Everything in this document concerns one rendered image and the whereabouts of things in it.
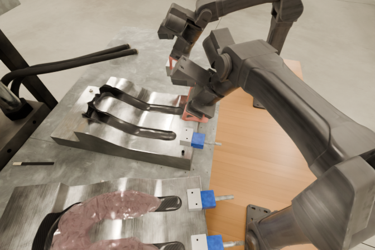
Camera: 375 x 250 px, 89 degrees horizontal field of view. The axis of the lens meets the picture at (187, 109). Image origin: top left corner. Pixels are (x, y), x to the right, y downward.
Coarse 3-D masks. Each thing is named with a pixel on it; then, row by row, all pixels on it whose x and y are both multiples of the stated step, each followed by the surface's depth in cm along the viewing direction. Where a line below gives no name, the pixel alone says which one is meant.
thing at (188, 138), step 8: (184, 128) 62; (192, 128) 62; (184, 136) 60; (192, 136) 61; (200, 136) 61; (184, 144) 60; (192, 144) 60; (200, 144) 60; (208, 144) 61; (216, 144) 61
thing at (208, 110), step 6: (210, 78) 43; (210, 84) 42; (222, 96) 43; (192, 102) 44; (210, 102) 45; (216, 102) 45; (192, 108) 44; (198, 108) 44; (204, 108) 45; (210, 108) 46; (204, 114) 45; (210, 114) 46
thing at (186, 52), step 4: (188, 40) 65; (188, 44) 66; (192, 44) 66; (184, 48) 67; (188, 48) 67; (172, 52) 67; (176, 52) 68; (180, 52) 69; (184, 52) 69; (188, 52) 70; (180, 56) 68; (188, 56) 69
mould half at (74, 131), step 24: (144, 96) 74; (168, 96) 75; (72, 120) 71; (144, 120) 68; (168, 120) 68; (72, 144) 68; (96, 144) 64; (120, 144) 61; (144, 144) 62; (168, 144) 61
